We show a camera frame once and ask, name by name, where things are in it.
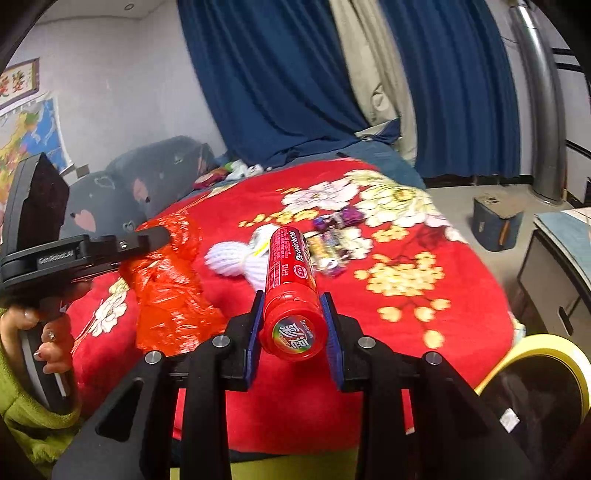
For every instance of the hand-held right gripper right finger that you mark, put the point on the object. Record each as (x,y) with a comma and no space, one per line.
(333,341)

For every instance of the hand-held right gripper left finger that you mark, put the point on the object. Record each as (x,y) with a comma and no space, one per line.
(254,341)

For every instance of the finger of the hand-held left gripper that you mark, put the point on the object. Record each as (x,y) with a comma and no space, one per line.
(99,269)
(138,240)

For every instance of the red plastic bag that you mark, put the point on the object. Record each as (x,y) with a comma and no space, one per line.
(171,295)

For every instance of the yellow-rimmed trash can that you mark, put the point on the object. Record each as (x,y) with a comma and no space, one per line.
(545,344)

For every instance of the person's left forearm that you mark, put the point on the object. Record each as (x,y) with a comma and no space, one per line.
(27,424)

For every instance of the person's left hand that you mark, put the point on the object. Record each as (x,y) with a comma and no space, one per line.
(57,344)

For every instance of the grey heart-print cushion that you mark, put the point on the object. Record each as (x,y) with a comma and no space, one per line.
(161,170)
(97,203)

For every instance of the white foam fruit net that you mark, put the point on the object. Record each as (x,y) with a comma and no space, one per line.
(254,274)
(226,258)

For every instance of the dark snack wrapper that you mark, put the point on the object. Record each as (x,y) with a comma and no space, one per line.
(330,258)

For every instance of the red floral blanket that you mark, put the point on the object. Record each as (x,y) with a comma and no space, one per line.
(415,323)

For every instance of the red plush toy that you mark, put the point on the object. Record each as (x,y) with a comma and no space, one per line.
(210,179)

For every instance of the yellow white snack packet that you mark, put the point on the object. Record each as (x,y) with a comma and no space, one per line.
(261,240)

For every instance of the purple candy wrapper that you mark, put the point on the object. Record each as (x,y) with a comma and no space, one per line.
(352,217)
(327,224)

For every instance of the framed calligraphy picture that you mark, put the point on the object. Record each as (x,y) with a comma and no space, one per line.
(18,83)

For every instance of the white plush toy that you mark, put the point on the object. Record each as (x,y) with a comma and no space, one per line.
(244,170)

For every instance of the green fleece clothing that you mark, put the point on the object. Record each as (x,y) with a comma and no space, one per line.
(295,470)

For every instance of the blue sofa cover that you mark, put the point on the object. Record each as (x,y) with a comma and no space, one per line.
(369,154)

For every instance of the blue storage box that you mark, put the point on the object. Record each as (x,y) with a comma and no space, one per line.
(496,224)

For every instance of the blue curtain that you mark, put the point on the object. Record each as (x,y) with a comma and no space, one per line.
(457,92)
(277,78)

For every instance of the marble coffee table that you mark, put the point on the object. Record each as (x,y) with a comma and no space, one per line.
(545,263)

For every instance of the beige curtain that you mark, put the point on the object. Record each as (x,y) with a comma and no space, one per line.
(369,69)

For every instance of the silver tower air conditioner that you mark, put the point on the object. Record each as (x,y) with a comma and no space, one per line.
(545,115)

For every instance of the wall map poster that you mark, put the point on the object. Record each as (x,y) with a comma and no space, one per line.
(27,138)

